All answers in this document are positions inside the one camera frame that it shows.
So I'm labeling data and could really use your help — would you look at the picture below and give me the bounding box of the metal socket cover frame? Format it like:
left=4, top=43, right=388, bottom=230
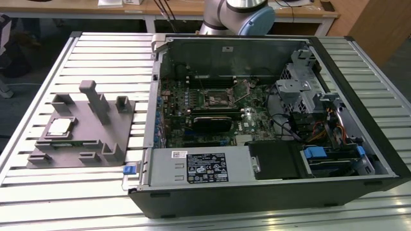
left=230, top=78, right=258, bottom=102

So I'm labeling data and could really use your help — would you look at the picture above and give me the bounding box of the silver CPU chip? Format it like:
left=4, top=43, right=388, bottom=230
left=47, top=118, right=76, bottom=135

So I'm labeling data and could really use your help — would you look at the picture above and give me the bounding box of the CPU socket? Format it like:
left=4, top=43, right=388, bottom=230
left=199, top=88, right=239, bottom=109

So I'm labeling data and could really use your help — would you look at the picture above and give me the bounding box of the small graphics card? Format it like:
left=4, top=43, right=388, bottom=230
left=192, top=116, right=232, bottom=133

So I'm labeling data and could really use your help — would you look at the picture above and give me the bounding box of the silver chipset heatsink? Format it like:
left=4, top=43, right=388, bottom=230
left=236, top=134, right=255, bottom=145

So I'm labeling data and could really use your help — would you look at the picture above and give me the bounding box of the green motherboard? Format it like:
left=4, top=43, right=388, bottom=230
left=159, top=77, right=280, bottom=149

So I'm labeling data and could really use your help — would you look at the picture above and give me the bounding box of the silver power supply unit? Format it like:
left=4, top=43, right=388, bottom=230
left=149, top=146, right=258, bottom=187

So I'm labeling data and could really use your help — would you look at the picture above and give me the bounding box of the black plastic drive cover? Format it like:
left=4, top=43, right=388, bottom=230
left=248, top=141, right=314, bottom=181

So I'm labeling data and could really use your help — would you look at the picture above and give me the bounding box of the perforated metal drive cage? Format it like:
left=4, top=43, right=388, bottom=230
left=279, top=45, right=326, bottom=114

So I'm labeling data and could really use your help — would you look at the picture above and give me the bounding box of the black PC case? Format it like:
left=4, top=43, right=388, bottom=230
left=127, top=33, right=411, bottom=219

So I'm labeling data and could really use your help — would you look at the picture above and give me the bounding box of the hard disk in blue carrier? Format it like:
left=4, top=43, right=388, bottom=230
left=300, top=145, right=360, bottom=167

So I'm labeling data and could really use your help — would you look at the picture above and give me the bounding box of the grey parts rack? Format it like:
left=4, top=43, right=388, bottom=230
left=25, top=80, right=137, bottom=169

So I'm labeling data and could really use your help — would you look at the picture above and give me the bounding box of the green RAM stick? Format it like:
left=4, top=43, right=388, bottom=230
left=51, top=141, right=85, bottom=147

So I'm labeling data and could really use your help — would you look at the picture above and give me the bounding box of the wooden cabinet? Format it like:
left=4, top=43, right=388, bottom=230
left=327, top=0, right=411, bottom=65

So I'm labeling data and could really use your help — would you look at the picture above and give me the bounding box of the seated person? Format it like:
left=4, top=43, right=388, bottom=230
left=0, top=13, right=43, bottom=77

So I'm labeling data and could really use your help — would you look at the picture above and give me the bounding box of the yellow wire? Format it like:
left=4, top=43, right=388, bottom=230
left=307, top=131, right=326, bottom=143

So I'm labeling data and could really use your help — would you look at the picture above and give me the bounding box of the grey plastic bracket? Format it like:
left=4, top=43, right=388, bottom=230
left=316, top=92, right=342, bottom=114

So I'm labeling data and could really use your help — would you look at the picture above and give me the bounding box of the hanging cable bundle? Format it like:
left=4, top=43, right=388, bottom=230
left=153, top=0, right=177, bottom=33

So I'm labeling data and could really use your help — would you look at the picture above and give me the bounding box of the orange wire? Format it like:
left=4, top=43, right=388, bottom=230
left=340, top=120, right=351, bottom=146

